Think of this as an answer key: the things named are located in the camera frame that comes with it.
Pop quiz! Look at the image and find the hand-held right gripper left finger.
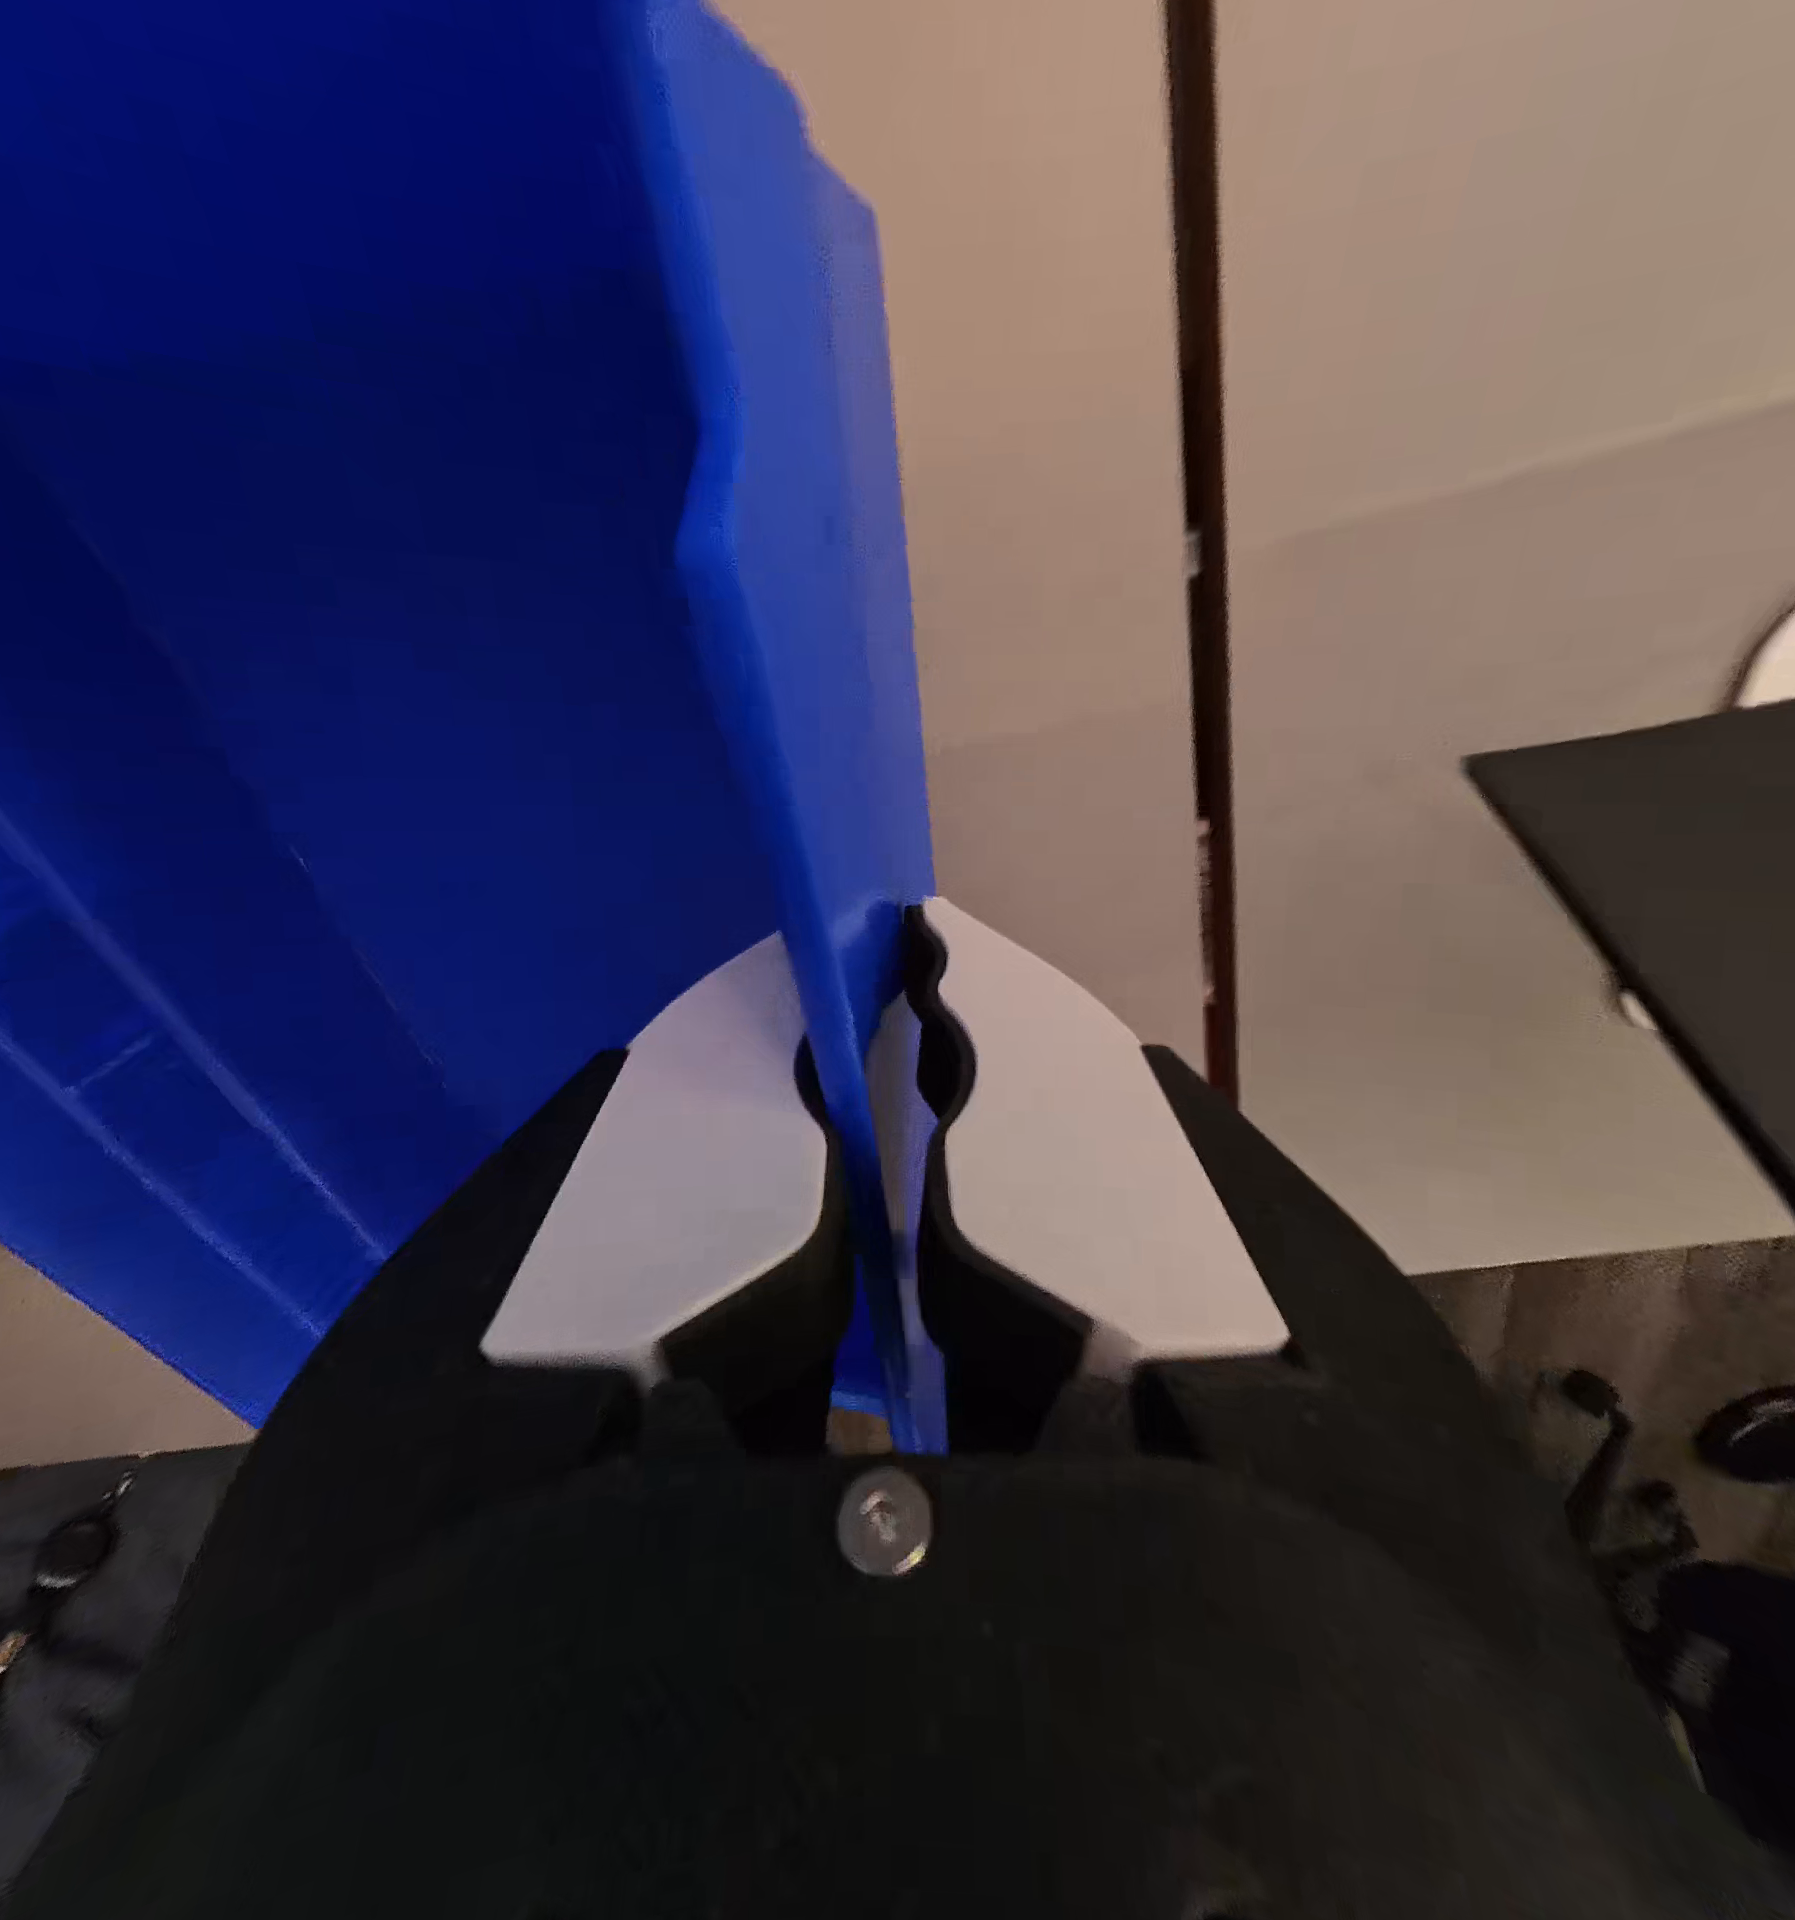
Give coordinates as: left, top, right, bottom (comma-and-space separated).
474, 929, 858, 1457

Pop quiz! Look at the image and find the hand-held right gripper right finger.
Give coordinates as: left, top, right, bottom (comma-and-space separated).
901, 894, 1295, 1451

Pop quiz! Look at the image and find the blue plastic box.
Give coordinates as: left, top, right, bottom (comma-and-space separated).
0, 0, 941, 1457

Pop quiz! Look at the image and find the printed instruction sheet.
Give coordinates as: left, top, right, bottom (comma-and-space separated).
1463, 693, 1795, 1294

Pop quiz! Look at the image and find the black chair base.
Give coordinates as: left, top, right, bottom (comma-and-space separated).
1544, 1363, 1795, 1666

